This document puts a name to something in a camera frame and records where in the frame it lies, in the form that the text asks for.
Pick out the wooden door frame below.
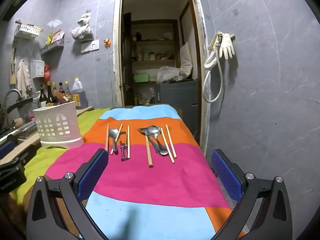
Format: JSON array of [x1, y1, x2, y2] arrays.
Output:
[[113, 0, 211, 155]]

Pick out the large round metal spoon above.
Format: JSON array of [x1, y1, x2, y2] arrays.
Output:
[[147, 125, 169, 156]]

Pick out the metal faucet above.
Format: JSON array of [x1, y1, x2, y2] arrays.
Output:
[[3, 88, 23, 106]]

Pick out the white pillow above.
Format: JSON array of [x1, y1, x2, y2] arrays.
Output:
[[179, 42, 193, 78]]

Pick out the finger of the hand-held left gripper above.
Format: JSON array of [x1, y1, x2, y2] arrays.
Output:
[[0, 141, 15, 160]]

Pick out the wall socket panel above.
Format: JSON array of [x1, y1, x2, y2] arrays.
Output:
[[81, 39, 100, 54]]

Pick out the grey wall rack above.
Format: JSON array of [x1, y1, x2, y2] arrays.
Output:
[[40, 39, 65, 55]]

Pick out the metal peeler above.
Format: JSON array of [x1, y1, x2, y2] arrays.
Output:
[[115, 131, 127, 162]]

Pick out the large oil jug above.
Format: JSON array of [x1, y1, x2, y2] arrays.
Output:
[[72, 78, 89, 109]]

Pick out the wooden knife holder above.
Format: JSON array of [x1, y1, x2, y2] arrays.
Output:
[[9, 47, 17, 85]]

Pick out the small metal spoon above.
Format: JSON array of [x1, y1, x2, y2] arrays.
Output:
[[109, 128, 119, 153]]

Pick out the white wall basket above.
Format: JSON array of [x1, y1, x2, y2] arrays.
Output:
[[14, 22, 42, 39]]

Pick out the colourful striped cloth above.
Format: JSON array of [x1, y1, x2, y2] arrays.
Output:
[[10, 104, 247, 240]]

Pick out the soy sauce bottle yellow label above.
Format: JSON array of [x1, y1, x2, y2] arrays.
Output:
[[46, 81, 54, 107]]

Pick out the brown sauce bottle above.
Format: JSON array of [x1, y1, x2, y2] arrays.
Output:
[[55, 91, 70, 104]]

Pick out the clear bottle yellow cap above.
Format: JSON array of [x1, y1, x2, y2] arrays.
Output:
[[64, 81, 72, 101]]

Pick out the hanging white towel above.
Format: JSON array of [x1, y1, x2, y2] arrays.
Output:
[[17, 59, 33, 98]]

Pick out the dark bottle white label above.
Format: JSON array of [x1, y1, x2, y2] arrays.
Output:
[[39, 84, 48, 108]]

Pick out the grey cabinet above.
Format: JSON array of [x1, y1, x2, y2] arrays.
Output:
[[159, 78, 198, 131]]

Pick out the wooden shelf unit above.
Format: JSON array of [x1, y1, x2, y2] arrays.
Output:
[[130, 19, 179, 68]]

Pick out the white plastic utensil basket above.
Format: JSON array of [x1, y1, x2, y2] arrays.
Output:
[[33, 102, 84, 149]]

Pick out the hanging clear plastic bag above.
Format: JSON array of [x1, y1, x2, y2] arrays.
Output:
[[71, 11, 94, 41]]

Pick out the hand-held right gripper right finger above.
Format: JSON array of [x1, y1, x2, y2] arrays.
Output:
[[211, 149, 293, 240]]

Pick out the white hose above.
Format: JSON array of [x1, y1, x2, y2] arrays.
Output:
[[202, 36, 225, 103]]

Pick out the black wok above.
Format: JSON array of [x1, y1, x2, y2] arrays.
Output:
[[3, 97, 34, 113]]

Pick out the crumpled clear plastic bag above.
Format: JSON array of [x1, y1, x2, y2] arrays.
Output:
[[156, 66, 186, 84]]

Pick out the seasoning packets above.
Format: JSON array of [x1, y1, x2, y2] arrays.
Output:
[[46, 29, 63, 43]]

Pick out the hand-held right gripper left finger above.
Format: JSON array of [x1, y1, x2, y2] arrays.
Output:
[[26, 148, 109, 240]]

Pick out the white wall box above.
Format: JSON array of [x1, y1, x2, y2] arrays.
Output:
[[31, 59, 46, 78]]

